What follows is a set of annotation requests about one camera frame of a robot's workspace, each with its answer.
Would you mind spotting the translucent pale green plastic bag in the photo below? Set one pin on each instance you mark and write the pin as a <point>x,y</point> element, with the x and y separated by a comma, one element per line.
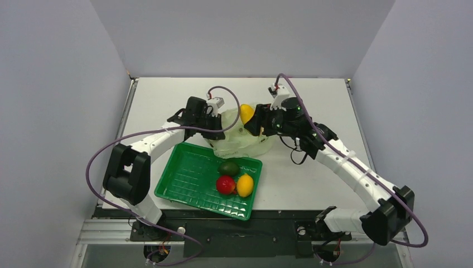
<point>239,142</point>

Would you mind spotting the yellow fake fruit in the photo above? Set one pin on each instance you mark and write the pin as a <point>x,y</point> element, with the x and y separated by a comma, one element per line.
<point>246,113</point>
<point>245,185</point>

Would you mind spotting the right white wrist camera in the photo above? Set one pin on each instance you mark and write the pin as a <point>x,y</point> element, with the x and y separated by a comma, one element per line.
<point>279,93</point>

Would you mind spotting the fake avocado half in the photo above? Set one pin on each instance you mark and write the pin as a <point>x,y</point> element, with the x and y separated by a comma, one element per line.
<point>229,168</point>

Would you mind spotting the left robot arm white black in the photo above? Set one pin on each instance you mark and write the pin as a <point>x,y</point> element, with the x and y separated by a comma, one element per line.
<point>128,174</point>

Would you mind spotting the red fake fruit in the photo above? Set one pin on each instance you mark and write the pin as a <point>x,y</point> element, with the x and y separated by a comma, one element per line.
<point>226,185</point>

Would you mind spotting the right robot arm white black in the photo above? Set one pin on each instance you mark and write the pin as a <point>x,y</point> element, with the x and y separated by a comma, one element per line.
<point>383,217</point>

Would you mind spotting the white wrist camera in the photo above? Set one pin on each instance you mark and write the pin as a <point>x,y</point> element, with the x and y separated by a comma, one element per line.
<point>279,93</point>
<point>213,105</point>

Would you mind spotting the green plastic tray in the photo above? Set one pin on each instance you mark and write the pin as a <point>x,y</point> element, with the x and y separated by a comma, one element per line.
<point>190,176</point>

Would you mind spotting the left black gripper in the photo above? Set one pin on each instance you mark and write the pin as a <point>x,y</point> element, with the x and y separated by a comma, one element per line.
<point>218,135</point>

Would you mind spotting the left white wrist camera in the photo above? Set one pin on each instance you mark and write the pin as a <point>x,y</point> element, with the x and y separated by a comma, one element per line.
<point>213,105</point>

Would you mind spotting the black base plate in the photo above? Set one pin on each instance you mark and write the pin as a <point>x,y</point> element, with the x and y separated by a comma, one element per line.
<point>310,241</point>

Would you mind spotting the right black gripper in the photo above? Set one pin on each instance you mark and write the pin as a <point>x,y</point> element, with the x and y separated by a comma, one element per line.
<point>264,119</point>

